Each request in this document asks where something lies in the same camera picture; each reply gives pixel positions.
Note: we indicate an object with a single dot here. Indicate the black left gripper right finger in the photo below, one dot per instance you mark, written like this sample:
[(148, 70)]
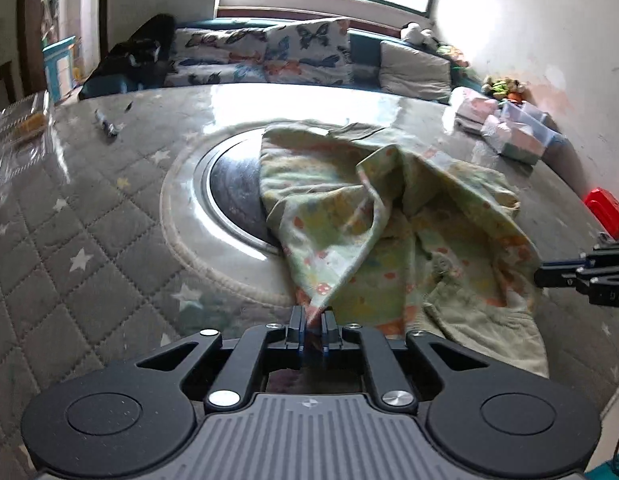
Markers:
[(367, 349)]

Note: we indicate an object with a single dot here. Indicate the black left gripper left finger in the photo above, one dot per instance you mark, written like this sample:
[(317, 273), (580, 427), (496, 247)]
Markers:
[(261, 350)]

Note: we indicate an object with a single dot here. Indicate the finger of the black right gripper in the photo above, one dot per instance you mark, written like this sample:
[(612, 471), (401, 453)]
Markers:
[(562, 274)]

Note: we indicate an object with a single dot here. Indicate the green patterned children's garment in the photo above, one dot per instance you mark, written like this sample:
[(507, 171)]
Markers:
[(390, 233)]

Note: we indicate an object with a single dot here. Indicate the red plastic stool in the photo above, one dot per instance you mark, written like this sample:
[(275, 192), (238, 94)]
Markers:
[(605, 207)]

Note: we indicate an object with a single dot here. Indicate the clear plastic storage box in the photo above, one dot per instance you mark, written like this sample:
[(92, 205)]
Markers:
[(530, 115)]

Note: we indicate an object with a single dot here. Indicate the grey quilted star table cover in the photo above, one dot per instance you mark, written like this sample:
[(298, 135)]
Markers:
[(103, 255)]

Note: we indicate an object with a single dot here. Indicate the yellow green plush toys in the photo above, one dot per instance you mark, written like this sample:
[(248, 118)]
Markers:
[(504, 89)]

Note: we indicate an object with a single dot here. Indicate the round black induction cooktop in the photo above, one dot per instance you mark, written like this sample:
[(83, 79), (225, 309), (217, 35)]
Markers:
[(230, 188)]

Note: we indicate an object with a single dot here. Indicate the grey cushion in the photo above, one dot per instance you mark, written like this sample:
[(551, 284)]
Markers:
[(412, 73)]

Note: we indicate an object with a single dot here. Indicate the white plush toy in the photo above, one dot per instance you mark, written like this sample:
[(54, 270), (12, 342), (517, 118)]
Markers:
[(414, 34)]

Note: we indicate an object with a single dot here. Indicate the small grey pen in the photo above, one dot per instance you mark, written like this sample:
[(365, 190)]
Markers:
[(108, 128)]

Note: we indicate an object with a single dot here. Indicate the butterfly pillow right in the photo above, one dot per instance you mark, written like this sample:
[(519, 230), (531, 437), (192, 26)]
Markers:
[(309, 52)]

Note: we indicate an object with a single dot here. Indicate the butterfly pillow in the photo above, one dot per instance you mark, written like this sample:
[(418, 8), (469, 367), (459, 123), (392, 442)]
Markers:
[(309, 52), (205, 56)]

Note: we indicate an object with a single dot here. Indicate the butterfly pillow left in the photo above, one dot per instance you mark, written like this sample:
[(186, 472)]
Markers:
[(205, 56)]

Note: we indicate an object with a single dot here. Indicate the blue sofa bench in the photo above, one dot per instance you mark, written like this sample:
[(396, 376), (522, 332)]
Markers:
[(365, 51)]

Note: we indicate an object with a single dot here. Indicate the black clothing pile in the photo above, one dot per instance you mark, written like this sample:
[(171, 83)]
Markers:
[(139, 63)]

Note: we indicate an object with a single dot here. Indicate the light blue cabinet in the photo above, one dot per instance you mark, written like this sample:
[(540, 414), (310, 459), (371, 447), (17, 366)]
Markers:
[(59, 68)]

